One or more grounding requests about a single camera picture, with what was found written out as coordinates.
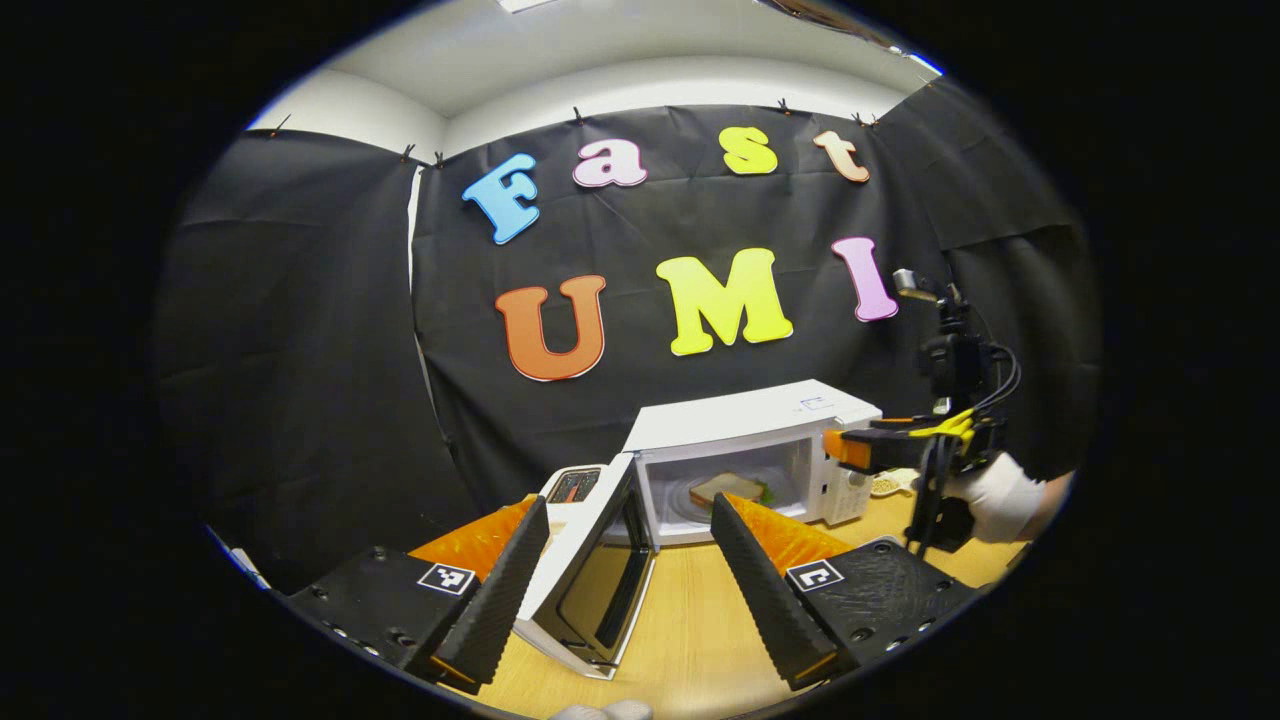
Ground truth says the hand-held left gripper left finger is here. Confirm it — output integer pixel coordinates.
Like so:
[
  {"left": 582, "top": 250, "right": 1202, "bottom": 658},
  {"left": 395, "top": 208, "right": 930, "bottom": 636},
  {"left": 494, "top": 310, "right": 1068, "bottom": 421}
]
[{"left": 285, "top": 497, "right": 553, "bottom": 696}]

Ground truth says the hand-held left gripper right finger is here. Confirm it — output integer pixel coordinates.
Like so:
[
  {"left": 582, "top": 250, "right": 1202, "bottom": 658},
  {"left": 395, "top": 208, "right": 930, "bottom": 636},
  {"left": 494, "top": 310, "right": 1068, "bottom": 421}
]
[{"left": 709, "top": 493, "right": 986, "bottom": 693}]

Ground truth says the bread sandwich with lettuce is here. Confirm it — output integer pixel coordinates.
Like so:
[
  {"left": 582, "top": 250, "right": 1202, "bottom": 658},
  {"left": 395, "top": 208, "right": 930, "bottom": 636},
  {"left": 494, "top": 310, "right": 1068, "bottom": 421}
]
[{"left": 688, "top": 473, "right": 776, "bottom": 509}]

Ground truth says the white microwave oven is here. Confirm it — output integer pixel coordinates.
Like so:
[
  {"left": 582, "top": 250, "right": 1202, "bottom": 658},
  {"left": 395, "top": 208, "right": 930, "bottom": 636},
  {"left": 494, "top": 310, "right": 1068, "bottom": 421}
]
[{"left": 513, "top": 379, "right": 884, "bottom": 681}]

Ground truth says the white toaster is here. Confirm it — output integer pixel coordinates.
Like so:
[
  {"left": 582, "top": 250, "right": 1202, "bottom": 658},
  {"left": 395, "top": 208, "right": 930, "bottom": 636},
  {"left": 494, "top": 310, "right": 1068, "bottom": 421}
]
[{"left": 538, "top": 464, "right": 609, "bottom": 531}]

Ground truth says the white plastic object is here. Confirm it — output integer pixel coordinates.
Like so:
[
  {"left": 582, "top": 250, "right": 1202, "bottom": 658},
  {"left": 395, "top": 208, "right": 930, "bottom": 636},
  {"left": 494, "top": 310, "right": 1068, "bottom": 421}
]
[{"left": 205, "top": 525, "right": 269, "bottom": 591}]

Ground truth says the black backdrop cloth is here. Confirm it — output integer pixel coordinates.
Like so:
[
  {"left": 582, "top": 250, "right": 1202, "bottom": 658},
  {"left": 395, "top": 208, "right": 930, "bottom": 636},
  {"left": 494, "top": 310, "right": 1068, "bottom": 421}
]
[{"left": 155, "top": 75, "right": 1101, "bottom": 596}]

